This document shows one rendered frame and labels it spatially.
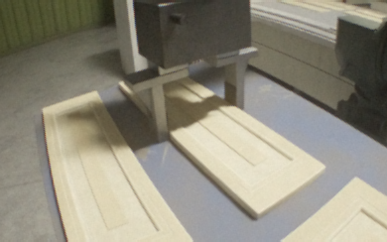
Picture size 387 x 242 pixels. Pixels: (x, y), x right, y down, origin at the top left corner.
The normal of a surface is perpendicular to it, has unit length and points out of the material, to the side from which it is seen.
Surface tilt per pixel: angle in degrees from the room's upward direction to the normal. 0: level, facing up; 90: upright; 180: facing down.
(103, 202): 0
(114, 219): 0
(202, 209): 0
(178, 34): 90
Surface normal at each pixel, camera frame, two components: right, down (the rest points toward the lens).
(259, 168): 0.04, -0.75
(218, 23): 0.53, 0.42
